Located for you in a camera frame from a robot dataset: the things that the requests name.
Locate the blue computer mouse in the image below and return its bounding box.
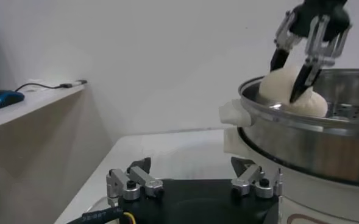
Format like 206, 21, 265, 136
0, 89, 26, 111

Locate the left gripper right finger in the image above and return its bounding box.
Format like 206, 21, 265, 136
230, 156, 283, 199

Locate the black cable with adapter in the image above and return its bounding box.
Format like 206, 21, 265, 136
14, 79, 88, 93

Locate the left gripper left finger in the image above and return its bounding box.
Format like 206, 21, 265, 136
105, 157, 165, 208

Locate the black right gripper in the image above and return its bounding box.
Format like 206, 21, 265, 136
269, 0, 352, 104

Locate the stainless steel steamer basket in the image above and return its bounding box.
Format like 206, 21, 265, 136
238, 68, 359, 188

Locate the white side table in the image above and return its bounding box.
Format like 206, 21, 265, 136
0, 82, 113, 224

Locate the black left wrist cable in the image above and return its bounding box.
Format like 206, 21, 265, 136
66, 206, 137, 224

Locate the white steamed baozi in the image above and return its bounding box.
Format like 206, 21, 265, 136
258, 63, 329, 118

